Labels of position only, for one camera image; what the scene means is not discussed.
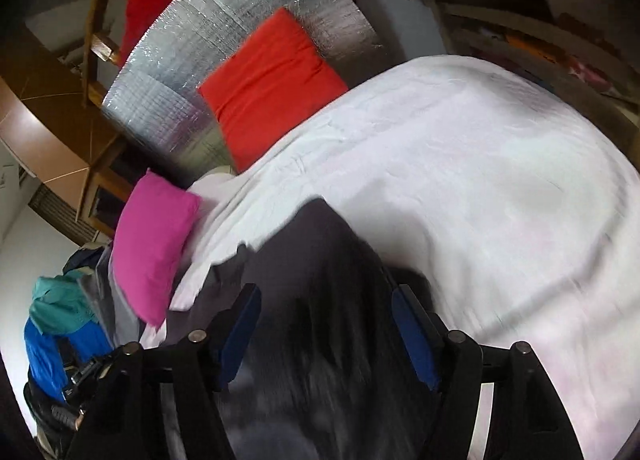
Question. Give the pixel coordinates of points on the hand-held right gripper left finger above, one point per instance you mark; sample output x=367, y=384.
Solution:
x=240, y=335

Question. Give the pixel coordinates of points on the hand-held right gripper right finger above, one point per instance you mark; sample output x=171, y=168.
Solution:
x=415, y=340

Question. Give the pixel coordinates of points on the dark puffer jacket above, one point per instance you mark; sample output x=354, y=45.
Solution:
x=325, y=340

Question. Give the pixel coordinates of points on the blue jacket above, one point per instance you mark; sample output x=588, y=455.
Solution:
x=47, y=355

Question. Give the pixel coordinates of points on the teal jacket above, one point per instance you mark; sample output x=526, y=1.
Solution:
x=60, y=302

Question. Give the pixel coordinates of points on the grey garment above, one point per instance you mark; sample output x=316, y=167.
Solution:
x=107, y=300

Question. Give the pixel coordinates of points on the pink pillow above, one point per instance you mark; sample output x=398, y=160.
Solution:
x=150, y=250

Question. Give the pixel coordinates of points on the white blanket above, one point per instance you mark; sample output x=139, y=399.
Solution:
x=475, y=190

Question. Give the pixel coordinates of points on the wooden cabinet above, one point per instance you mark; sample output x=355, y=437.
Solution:
x=100, y=195

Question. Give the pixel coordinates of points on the red pillow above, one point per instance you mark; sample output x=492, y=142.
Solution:
x=270, y=85

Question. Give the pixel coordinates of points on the silver foil insulation sheet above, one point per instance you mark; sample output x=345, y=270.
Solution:
x=200, y=50

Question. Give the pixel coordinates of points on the wooden table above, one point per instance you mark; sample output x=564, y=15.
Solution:
x=500, y=0

